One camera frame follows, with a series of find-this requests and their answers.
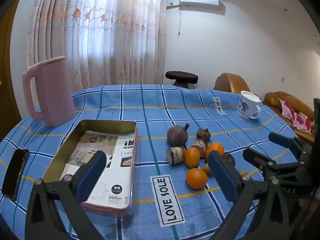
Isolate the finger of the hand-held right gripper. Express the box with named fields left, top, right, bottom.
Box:
left=242, top=147, right=298, bottom=174
left=268, top=132, right=313, bottom=164

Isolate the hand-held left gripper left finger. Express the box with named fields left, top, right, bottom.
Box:
left=25, top=151, right=108, bottom=240

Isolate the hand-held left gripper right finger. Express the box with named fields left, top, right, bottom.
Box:
left=207, top=151, right=293, bottom=240

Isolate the rectangular metal tin box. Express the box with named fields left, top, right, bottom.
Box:
left=41, top=120, right=138, bottom=218

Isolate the orange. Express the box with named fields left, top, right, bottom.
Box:
left=205, top=142, right=225, bottom=158
left=186, top=168, right=208, bottom=190
left=184, top=147, right=201, bottom=169

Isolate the brown cut stalk piece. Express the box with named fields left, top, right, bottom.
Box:
left=191, top=139, right=208, bottom=159
left=166, top=146, right=186, bottom=166

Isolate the small dark round fruit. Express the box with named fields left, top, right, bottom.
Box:
left=224, top=153, right=236, bottom=167

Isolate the printed paper sheet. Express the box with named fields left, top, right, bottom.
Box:
left=60, top=130, right=135, bottom=203

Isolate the pink floral cloth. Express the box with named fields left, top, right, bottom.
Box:
left=279, top=99, right=314, bottom=133

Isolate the brown leather sofa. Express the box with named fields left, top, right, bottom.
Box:
left=262, top=91, right=316, bottom=145

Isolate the white printed mug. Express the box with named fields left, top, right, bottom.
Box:
left=237, top=90, right=262, bottom=120

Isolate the small dark crowned fruit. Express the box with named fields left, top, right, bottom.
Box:
left=196, top=128, right=211, bottom=141

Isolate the purple round beet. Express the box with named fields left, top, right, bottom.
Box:
left=167, top=122, right=190, bottom=147

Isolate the brown leather armchair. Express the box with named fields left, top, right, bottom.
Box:
left=213, top=73, right=251, bottom=93

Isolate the black smartphone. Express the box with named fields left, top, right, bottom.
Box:
left=1, top=149, right=30, bottom=201

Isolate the blue checked tablecloth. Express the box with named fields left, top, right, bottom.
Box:
left=0, top=84, right=308, bottom=240

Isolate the pink plastic pitcher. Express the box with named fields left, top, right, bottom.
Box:
left=22, top=56, right=76, bottom=127

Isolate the dark round stool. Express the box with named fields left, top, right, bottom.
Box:
left=165, top=71, right=199, bottom=89

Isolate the wooden door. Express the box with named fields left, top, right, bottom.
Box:
left=0, top=15, right=22, bottom=140

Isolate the sheer floral curtain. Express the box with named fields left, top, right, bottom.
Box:
left=26, top=0, right=167, bottom=93

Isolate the white air conditioner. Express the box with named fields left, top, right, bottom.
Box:
left=179, top=0, right=220, bottom=7

